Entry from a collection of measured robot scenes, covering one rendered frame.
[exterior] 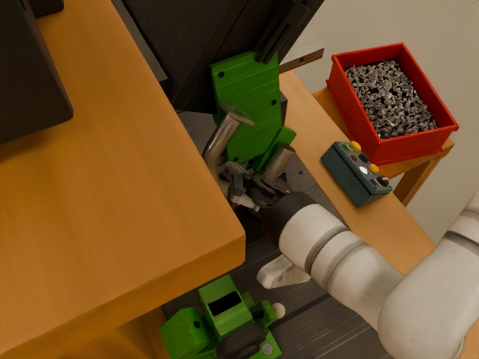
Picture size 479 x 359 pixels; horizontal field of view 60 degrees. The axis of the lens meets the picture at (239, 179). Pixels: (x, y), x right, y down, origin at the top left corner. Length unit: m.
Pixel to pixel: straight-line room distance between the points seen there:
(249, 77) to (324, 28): 2.14
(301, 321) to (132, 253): 0.67
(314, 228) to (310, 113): 0.65
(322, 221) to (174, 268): 0.31
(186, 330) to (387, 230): 0.53
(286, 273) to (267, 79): 0.33
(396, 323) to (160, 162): 0.27
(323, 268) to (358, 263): 0.04
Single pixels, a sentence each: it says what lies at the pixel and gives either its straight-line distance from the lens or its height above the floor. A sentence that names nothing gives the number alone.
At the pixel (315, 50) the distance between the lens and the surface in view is 0.91.
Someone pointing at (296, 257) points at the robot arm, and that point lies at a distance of 0.49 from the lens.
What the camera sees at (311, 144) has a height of 0.90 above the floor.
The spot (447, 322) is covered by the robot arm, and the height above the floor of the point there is 1.35.
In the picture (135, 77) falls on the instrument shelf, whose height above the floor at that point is 1.54.
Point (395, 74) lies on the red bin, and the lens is 1.29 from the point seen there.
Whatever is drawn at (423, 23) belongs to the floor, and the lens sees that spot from 3.02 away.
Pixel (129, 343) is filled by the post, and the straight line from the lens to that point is 0.61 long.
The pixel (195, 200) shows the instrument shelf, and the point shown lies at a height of 1.54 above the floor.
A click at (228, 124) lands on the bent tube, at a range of 0.67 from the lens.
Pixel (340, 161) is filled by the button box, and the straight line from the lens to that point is 0.97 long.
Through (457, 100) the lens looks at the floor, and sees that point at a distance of 2.61.
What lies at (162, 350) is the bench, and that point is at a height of 0.88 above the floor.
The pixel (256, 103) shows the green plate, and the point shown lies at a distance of 0.72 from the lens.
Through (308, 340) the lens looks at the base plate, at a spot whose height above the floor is 0.90.
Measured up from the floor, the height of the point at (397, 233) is 0.90.
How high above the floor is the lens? 1.72
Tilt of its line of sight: 59 degrees down
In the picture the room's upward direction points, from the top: straight up
